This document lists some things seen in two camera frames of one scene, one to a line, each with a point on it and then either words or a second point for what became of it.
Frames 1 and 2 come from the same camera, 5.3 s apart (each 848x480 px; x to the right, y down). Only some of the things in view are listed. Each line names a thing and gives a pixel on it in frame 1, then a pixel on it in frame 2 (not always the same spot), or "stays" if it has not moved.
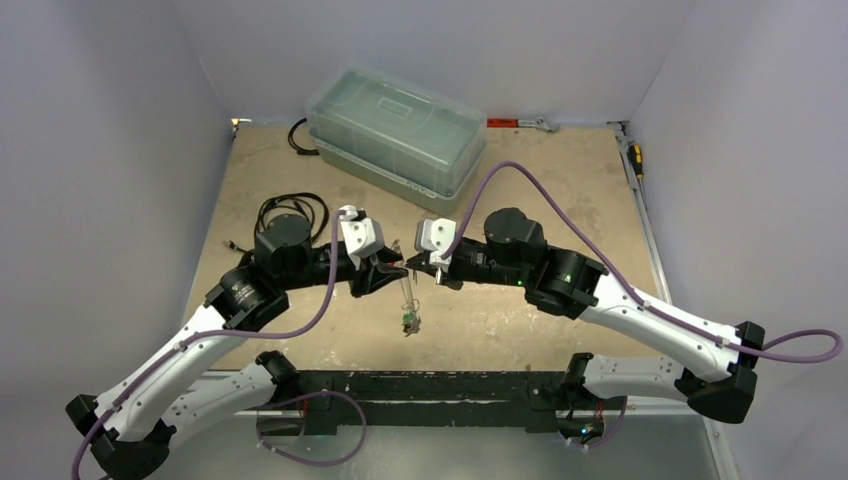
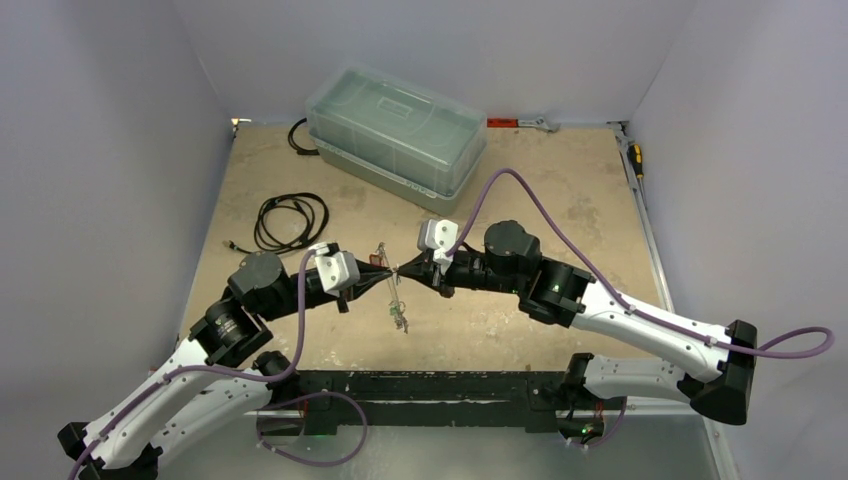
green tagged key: [410, 323] -> [396, 311]
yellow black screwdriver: [635, 156] stays
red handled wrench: [515, 123] stays
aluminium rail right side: [621, 130] stays
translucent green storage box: [418, 144] stays
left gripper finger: [386, 259] -> [369, 275]
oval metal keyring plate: [406, 284] -> [394, 297]
